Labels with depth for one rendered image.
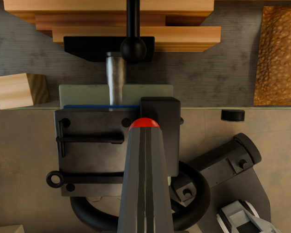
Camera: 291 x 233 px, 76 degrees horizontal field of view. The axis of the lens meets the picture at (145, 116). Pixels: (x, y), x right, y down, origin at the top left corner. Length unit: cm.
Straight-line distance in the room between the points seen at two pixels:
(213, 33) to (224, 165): 101
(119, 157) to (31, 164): 133
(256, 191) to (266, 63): 111
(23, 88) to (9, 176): 137
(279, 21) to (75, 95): 28
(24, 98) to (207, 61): 26
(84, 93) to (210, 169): 101
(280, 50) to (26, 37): 35
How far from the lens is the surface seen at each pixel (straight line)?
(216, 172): 119
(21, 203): 169
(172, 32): 23
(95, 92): 23
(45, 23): 28
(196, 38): 23
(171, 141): 19
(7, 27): 36
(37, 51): 33
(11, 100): 30
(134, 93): 23
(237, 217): 116
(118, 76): 23
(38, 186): 156
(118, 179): 21
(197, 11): 25
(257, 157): 124
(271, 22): 34
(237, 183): 130
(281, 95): 33
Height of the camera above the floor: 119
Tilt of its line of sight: 80 degrees down
